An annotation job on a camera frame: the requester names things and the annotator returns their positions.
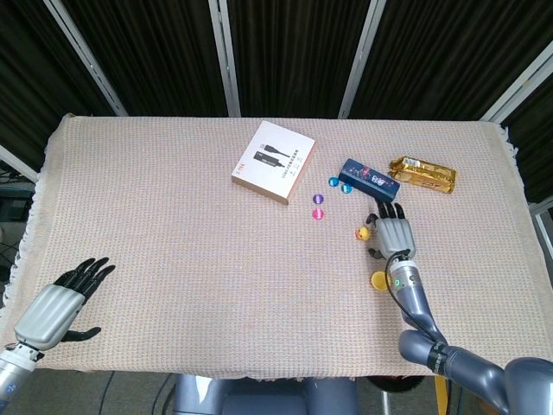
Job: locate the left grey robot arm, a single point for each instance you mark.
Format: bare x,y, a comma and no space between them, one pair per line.
13,372

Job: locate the grey robot torso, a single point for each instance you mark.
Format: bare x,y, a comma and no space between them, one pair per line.
259,397

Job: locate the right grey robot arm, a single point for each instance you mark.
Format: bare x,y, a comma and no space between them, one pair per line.
466,367

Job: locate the dark pleated curtain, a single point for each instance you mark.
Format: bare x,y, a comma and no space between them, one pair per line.
294,43

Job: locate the pink plastic disc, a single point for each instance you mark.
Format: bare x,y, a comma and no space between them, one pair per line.
318,214

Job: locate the yellow round silicone cup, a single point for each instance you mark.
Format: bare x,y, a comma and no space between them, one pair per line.
378,281

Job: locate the blue plastic disc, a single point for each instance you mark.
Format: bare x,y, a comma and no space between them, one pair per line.
333,181
346,188

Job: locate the yellow small toy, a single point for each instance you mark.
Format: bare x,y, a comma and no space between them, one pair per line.
362,234

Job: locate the purple plastic disc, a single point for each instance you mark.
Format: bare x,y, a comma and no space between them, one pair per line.
318,199

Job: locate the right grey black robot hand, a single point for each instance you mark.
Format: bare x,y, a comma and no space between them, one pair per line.
394,235

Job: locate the gold foil snack packet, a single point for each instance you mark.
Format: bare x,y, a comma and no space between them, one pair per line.
425,175

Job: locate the dark blue long carton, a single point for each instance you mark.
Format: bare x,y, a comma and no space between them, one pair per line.
367,179

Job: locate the beige woven tablecloth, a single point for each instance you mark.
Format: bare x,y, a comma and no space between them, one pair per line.
194,268

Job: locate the white metal frame post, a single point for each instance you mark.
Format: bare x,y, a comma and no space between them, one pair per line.
360,60
17,162
86,56
518,82
224,56

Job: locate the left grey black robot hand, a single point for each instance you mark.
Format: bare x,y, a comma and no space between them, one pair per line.
45,313

